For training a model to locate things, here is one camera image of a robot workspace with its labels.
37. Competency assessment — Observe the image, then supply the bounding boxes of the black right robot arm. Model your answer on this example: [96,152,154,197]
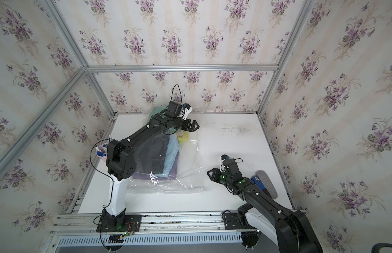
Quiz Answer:
[206,155,323,253]

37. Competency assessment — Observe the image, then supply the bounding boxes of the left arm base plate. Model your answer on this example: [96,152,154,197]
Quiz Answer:
[96,215,143,233]

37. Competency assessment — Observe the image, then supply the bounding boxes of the yellow folded garment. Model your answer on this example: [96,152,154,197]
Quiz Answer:
[176,130,190,143]

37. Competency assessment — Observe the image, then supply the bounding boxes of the clear plastic vacuum bag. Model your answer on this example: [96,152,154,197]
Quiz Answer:
[126,105,204,194]

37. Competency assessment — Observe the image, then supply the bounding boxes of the pink pen cup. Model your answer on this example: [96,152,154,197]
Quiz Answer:
[95,143,108,162]

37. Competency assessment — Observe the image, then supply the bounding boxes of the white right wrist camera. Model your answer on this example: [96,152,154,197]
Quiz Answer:
[221,155,231,161]

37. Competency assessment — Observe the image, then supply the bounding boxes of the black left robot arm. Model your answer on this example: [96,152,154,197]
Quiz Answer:
[103,112,200,217]

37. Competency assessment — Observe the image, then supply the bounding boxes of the purple folded garment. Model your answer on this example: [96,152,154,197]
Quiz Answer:
[133,159,178,181]

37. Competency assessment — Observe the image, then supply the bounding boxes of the green folded garment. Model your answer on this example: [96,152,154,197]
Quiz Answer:
[150,106,166,118]

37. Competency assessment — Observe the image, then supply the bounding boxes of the light blue garment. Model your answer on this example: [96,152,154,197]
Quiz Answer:
[162,135,180,177]

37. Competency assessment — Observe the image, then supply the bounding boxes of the dark grey trousers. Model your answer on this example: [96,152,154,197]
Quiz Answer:
[133,134,170,180]

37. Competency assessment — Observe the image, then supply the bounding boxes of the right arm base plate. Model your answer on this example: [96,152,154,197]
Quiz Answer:
[221,210,255,230]

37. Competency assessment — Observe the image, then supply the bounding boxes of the aluminium mounting rail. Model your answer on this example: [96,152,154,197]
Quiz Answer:
[50,211,254,236]

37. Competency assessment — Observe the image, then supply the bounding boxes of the white slotted cable duct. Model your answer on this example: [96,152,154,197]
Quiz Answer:
[58,232,242,247]

